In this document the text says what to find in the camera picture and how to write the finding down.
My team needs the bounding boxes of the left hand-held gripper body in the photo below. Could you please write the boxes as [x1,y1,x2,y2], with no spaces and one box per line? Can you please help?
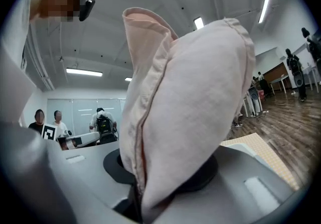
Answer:
[41,124,87,151]

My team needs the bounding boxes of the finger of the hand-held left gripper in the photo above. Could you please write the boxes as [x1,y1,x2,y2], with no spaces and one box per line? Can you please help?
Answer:
[86,131,101,146]

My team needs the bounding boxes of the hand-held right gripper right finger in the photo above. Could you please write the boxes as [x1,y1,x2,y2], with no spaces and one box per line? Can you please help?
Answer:
[154,142,300,224]

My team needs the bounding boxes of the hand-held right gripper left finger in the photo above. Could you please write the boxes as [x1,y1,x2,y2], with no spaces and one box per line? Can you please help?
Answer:
[0,120,137,224]

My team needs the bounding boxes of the pale pink clothes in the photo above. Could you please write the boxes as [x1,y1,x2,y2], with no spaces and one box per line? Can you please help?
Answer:
[119,7,256,224]

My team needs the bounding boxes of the frosted glass partition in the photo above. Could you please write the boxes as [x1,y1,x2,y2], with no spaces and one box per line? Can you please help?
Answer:
[46,98,126,139]

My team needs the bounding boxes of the beige checkered tablecloth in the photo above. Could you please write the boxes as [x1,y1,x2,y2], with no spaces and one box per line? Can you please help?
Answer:
[220,132,301,191]

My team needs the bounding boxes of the person's grey sweatshirt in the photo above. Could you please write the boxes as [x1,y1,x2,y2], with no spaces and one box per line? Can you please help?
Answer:
[0,0,39,129]

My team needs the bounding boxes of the white standing robot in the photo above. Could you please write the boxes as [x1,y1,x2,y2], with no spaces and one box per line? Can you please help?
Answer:
[242,86,264,118]

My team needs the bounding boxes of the black head-worn camera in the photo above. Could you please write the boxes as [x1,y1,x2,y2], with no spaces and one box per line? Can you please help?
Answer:
[78,0,96,22]

